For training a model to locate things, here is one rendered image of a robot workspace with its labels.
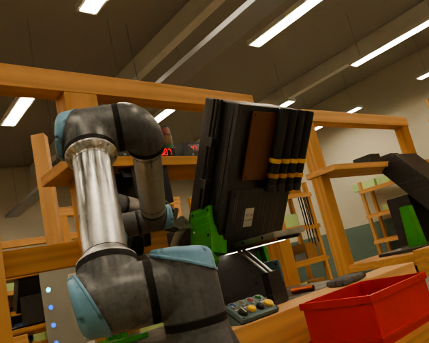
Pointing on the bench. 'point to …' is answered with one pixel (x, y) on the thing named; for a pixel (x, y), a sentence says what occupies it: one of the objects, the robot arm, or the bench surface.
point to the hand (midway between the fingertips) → (181, 226)
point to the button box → (235, 318)
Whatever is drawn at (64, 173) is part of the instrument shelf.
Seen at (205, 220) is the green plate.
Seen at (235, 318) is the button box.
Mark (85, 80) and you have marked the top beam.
